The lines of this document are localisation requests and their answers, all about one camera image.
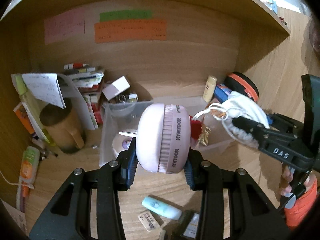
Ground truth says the person's right hand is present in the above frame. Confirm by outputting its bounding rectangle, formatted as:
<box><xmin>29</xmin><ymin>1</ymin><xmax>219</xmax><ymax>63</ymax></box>
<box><xmin>278</xmin><ymin>166</ymin><xmax>313</xmax><ymax>197</ymax></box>

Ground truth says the light blue tube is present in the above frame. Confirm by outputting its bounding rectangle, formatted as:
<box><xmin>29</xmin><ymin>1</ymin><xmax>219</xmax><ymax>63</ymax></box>
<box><xmin>142</xmin><ymin>196</ymin><xmax>182</xmax><ymax>220</ymax></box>

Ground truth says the pink sticky note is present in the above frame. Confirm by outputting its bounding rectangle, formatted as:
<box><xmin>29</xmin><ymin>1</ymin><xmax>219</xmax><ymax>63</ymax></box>
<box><xmin>44</xmin><ymin>8</ymin><xmax>85</xmax><ymax>45</ymax></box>

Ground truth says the white paper receipt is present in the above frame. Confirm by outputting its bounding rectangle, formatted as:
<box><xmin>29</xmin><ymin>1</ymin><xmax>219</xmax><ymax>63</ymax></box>
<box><xmin>21</xmin><ymin>73</ymin><xmax>96</xmax><ymax>131</ymax></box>

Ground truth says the white instruction leaflet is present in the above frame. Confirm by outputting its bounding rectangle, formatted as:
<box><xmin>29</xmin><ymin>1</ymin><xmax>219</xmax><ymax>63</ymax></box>
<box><xmin>1</xmin><ymin>200</ymin><xmax>28</xmax><ymax>235</ymax></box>

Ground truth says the white cloth drawstring bag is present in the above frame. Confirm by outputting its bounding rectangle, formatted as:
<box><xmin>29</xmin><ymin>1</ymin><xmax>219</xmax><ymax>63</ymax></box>
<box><xmin>192</xmin><ymin>91</ymin><xmax>270</xmax><ymax>149</ymax></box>

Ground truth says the pink round case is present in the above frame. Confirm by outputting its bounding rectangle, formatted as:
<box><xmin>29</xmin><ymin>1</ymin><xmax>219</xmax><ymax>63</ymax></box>
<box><xmin>136</xmin><ymin>103</ymin><xmax>191</xmax><ymax>174</ymax></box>

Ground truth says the orange pen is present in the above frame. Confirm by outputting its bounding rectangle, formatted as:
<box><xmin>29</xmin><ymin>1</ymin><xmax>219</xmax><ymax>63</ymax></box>
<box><xmin>16</xmin><ymin>177</ymin><xmax>30</xmax><ymax>213</ymax></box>

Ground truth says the brown mug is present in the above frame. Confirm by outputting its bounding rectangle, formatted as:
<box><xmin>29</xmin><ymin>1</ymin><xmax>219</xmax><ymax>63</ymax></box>
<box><xmin>40</xmin><ymin>98</ymin><xmax>86</xmax><ymax>154</ymax></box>

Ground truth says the orange box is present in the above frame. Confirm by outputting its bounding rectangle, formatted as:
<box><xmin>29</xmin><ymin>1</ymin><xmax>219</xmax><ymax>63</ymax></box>
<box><xmin>14</xmin><ymin>102</ymin><xmax>35</xmax><ymax>135</ymax></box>

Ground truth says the stack of books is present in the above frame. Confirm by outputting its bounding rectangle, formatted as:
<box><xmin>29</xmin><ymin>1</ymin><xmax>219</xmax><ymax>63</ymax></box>
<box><xmin>63</xmin><ymin>66</ymin><xmax>105</xmax><ymax>129</ymax></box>

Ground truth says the small printed card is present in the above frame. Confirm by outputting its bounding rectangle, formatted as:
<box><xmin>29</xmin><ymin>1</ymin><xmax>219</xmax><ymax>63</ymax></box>
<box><xmin>137</xmin><ymin>210</ymin><xmax>161</xmax><ymax>232</ymax></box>

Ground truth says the round white lidded container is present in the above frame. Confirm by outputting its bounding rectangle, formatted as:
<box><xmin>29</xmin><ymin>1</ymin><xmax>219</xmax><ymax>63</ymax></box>
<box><xmin>112</xmin><ymin>129</ymin><xmax>137</xmax><ymax>158</ymax></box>

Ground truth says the red velvet pouch gold trim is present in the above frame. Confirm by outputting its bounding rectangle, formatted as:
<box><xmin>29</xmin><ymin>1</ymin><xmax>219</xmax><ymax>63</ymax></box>
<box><xmin>190</xmin><ymin>120</ymin><xmax>211</xmax><ymax>146</ymax></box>

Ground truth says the cream lotion bottle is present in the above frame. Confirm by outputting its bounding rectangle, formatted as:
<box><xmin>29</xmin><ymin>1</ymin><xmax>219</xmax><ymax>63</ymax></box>
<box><xmin>203</xmin><ymin>75</ymin><xmax>217</xmax><ymax>103</ymax></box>

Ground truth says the small white cardboard box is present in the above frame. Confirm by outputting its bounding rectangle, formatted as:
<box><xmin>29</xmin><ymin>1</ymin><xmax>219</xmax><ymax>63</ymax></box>
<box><xmin>102</xmin><ymin>76</ymin><xmax>130</xmax><ymax>101</ymax></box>

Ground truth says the orange sleeve forearm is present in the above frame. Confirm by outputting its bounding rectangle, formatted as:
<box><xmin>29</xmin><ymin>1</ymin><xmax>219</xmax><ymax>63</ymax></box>
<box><xmin>284</xmin><ymin>174</ymin><xmax>317</xmax><ymax>231</ymax></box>

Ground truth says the orange green glue tube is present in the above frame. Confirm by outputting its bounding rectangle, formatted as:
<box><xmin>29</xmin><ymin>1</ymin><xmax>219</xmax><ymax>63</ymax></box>
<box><xmin>20</xmin><ymin>146</ymin><xmax>40</xmax><ymax>184</ymax></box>

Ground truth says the black orange zip case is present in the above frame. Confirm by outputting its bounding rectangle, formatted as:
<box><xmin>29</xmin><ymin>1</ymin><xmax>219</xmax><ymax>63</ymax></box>
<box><xmin>224</xmin><ymin>72</ymin><xmax>259</xmax><ymax>102</ymax></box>

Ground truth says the clear plastic storage bin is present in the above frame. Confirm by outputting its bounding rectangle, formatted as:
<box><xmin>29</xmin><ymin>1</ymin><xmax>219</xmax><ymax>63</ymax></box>
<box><xmin>99</xmin><ymin>97</ymin><xmax>232</xmax><ymax>172</ymax></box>

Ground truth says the green sticky note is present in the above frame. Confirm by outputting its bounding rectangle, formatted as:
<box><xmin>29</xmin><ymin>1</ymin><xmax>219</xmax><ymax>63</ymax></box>
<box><xmin>99</xmin><ymin>9</ymin><xmax>153</xmax><ymax>22</ymax></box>

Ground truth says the red white marker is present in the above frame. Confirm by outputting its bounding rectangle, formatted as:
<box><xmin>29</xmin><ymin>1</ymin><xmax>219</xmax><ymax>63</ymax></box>
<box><xmin>63</xmin><ymin>63</ymin><xmax>89</xmax><ymax>70</ymax></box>

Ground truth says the white hanging cord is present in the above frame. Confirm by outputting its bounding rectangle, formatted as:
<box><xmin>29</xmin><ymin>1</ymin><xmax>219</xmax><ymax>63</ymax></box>
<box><xmin>0</xmin><ymin>171</ymin><xmax>34</xmax><ymax>189</ymax></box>

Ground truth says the orange sticky note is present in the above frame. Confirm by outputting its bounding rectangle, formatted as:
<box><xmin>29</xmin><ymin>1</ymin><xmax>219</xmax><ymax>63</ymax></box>
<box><xmin>94</xmin><ymin>19</ymin><xmax>167</xmax><ymax>43</ymax></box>

